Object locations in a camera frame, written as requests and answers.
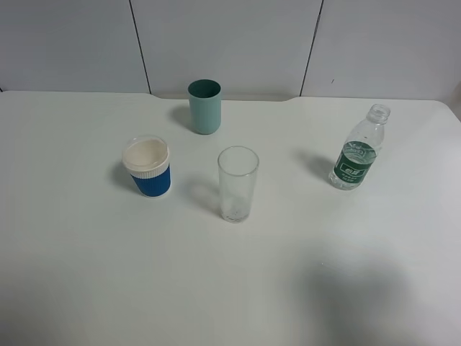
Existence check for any clear tall drinking glass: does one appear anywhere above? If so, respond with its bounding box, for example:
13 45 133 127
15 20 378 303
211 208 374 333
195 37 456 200
218 146 259 223

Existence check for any blue sleeved paper cup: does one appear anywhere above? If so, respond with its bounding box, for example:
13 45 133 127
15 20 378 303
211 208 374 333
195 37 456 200
122 136 171 198

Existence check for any clear green labelled water bottle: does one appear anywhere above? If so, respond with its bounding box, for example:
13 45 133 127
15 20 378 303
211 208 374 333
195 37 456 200
328 104 390 190

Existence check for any teal plastic cup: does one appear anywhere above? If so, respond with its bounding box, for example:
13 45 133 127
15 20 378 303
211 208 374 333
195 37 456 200
187 79 221 135

